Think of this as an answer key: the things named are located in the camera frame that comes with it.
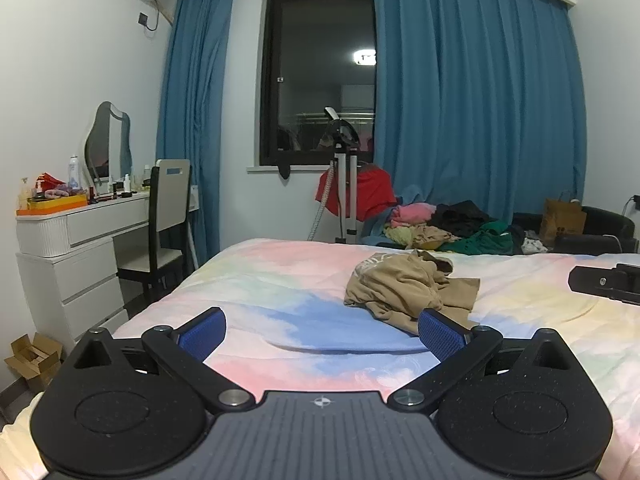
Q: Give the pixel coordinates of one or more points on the red pouch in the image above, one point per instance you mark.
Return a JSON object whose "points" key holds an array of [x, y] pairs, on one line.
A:
{"points": [[50, 181]]}

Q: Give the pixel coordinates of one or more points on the pastel printed blanket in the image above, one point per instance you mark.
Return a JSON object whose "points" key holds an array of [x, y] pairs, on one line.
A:
{"points": [[280, 285]]}

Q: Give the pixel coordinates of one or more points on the white printed garment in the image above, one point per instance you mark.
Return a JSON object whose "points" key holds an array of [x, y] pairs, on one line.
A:
{"points": [[534, 246]]}

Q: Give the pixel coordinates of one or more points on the black wall socket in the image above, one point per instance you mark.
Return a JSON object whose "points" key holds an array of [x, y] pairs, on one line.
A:
{"points": [[143, 19]]}

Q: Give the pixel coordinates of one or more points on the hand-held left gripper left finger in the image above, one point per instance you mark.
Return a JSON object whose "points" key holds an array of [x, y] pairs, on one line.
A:
{"points": [[202, 334]]}

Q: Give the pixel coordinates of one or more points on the pink garment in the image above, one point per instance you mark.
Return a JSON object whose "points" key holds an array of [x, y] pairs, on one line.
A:
{"points": [[412, 212]]}

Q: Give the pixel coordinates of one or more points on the beige garment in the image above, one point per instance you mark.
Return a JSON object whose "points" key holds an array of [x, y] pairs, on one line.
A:
{"points": [[430, 235]]}

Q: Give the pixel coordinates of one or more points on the garment steamer stand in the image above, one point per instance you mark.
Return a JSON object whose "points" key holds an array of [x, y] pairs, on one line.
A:
{"points": [[345, 170]]}

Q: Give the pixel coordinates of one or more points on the white bottle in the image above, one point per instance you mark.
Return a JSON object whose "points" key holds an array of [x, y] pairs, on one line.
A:
{"points": [[74, 172]]}

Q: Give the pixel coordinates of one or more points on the white dressing table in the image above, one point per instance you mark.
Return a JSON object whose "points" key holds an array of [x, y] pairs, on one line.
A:
{"points": [[90, 225]]}

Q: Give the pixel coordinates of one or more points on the wavy vanity mirror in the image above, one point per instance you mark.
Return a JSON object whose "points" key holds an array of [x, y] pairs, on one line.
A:
{"points": [[102, 140]]}

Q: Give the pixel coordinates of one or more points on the white-backed black chair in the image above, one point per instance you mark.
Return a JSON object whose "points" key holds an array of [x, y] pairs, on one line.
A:
{"points": [[167, 200]]}

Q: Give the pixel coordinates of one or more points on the khaki garment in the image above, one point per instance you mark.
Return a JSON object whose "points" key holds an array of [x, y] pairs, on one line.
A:
{"points": [[400, 285]]}

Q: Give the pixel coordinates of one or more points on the brown paper bag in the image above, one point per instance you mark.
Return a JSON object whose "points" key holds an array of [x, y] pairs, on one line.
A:
{"points": [[562, 222]]}

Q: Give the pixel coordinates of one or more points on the narrow blue curtain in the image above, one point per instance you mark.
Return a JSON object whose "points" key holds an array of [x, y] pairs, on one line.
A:
{"points": [[195, 110]]}

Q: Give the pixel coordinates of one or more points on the red garment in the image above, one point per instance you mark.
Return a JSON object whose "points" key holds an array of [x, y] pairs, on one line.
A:
{"points": [[375, 190]]}

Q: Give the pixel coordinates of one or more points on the green garment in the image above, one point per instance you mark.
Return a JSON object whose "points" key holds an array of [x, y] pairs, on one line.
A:
{"points": [[492, 242]]}

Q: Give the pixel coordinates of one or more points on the blue garment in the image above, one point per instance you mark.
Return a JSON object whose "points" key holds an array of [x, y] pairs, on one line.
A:
{"points": [[380, 222]]}

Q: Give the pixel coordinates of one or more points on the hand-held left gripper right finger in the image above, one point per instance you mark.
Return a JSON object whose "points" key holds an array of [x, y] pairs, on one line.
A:
{"points": [[442, 335]]}

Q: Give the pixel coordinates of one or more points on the black sofa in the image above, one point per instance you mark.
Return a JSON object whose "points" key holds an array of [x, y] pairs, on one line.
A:
{"points": [[600, 232]]}

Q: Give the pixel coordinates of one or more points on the black garment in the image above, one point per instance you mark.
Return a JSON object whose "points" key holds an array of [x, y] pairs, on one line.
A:
{"points": [[460, 215]]}

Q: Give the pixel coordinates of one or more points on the dark window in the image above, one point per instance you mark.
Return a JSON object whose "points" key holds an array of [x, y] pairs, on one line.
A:
{"points": [[310, 60]]}

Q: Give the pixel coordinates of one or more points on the open cardboard box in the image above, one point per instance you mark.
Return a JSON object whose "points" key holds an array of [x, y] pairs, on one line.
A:
{"points": [[30, 360]]}

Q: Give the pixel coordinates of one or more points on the pale yellow garment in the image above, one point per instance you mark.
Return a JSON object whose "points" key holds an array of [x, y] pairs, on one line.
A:
{"points": [[397, 235]]}

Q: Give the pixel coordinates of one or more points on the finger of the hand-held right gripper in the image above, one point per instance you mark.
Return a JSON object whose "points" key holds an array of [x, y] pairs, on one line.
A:
{"points": [[595, 281]]}

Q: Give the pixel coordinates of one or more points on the wide blue curtain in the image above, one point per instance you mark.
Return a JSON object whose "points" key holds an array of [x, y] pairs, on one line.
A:
{"points": [[475, 85]]}

